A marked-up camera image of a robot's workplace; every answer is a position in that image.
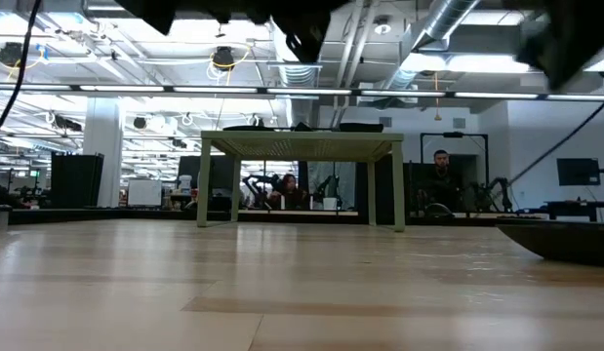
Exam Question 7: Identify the person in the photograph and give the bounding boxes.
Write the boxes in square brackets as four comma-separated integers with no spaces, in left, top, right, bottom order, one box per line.
[417,148,466,216]
[266,173,308,212]

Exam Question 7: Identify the black wall monitor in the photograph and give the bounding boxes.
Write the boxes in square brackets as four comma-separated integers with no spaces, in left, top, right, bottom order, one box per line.
[556,157,602,187]

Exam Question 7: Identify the white column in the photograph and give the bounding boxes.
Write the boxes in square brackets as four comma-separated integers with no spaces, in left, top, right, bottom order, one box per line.
[82,97,125,209]

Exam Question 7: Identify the black square cup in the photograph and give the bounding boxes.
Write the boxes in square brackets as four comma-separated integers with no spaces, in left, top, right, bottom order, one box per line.
[338,122,385,134]

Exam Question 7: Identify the silver spiral duct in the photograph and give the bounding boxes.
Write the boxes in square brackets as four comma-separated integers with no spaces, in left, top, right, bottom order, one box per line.
[412,0,482,53]

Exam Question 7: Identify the black tube stand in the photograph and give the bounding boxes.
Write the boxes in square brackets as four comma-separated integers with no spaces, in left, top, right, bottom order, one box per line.
[420,131,490,165]

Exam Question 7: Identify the long ceiling light strip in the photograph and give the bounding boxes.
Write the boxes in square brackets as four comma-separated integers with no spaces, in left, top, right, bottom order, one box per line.
[0,83,604,102]

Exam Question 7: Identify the yellow hanging cord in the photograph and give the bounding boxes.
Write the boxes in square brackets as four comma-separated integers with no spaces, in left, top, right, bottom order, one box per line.
[431,71,443,122]

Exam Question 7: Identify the arm black supply cable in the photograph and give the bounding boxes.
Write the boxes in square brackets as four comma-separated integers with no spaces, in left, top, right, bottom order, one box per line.
[0,0,44,153]
[507,90,604,185]

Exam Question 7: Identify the black screen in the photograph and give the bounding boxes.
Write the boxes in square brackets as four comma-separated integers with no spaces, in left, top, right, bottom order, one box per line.
[177,155,235,197]

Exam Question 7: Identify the black partition panel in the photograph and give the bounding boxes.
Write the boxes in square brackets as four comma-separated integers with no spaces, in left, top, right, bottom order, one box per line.
[50,152,105,211]
[354,160,429,226]

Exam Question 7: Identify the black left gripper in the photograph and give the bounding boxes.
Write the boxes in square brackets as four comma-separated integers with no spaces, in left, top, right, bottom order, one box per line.
[183,0,349,65]

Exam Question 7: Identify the black background table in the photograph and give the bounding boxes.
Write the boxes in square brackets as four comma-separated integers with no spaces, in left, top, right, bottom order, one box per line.
[544,199,604,223]

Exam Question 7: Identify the right arm black supply cable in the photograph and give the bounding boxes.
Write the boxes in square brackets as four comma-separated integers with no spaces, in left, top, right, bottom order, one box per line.
[507,90,604,185]

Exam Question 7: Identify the black rounded plate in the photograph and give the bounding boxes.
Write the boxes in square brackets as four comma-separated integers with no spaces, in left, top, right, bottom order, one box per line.
[495,216,604,268]

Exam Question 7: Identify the black ceiling device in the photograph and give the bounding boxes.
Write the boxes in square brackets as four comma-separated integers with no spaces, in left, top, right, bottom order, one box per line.
[212,45,236,70]
[0,41,25,67]

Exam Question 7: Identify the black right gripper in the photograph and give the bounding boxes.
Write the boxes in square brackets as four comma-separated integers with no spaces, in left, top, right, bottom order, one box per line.
[515,0,604,92]

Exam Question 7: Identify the left arm black supply cable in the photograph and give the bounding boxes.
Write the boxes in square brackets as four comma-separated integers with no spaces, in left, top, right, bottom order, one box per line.
[0,0,44,153]

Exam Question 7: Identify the green perforated metal riser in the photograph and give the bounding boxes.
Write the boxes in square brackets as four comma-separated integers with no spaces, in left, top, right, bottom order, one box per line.
[196,130,407,233]

